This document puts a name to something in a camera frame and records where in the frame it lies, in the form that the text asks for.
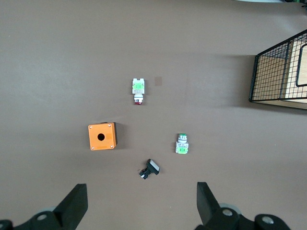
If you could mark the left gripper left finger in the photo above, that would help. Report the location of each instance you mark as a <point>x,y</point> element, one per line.
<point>69,210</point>

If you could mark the red push button switch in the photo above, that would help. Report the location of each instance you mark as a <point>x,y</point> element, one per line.
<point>138,89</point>

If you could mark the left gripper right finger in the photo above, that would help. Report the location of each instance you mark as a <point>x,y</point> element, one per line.
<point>207,208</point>

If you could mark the orange button enclosure box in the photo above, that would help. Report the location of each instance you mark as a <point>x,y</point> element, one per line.
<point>108,137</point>

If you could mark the black switch with white face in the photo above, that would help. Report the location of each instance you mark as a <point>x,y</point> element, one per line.
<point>152,166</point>

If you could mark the green push button switch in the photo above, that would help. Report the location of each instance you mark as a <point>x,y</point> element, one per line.
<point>182,146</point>

